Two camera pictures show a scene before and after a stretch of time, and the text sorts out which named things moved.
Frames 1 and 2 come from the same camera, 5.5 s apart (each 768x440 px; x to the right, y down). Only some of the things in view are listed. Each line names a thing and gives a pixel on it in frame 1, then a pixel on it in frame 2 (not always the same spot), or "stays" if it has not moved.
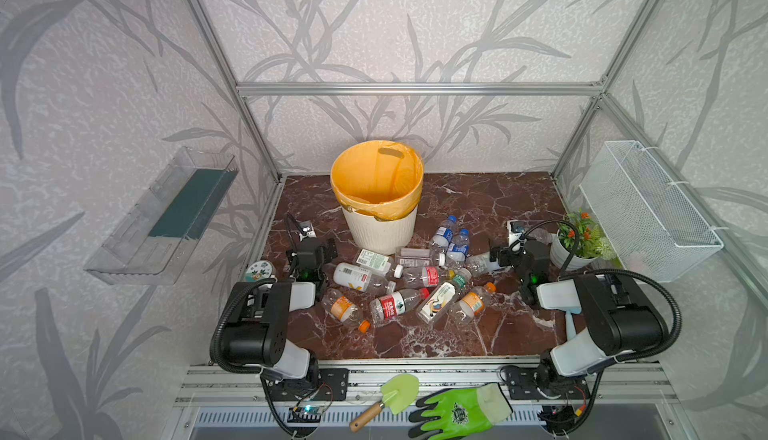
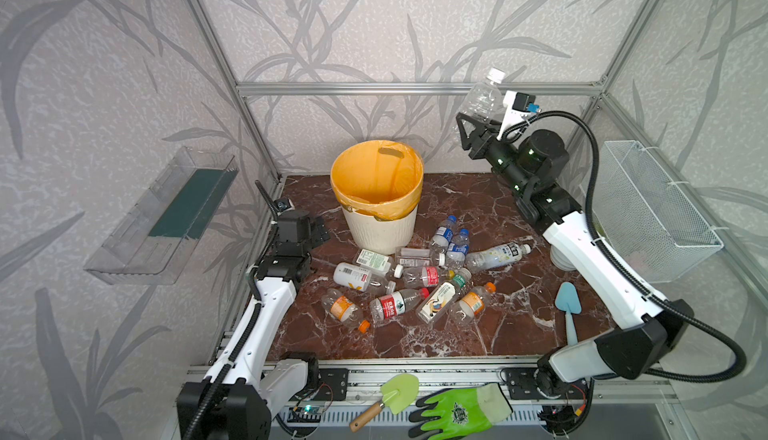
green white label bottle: (379, 262) stays
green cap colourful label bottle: (438, 298) stays
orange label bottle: (346, 310) stays
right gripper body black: (513, 255) to (480, 142)
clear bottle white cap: (479, 264) to (486, 101)
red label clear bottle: (394, 304) stays
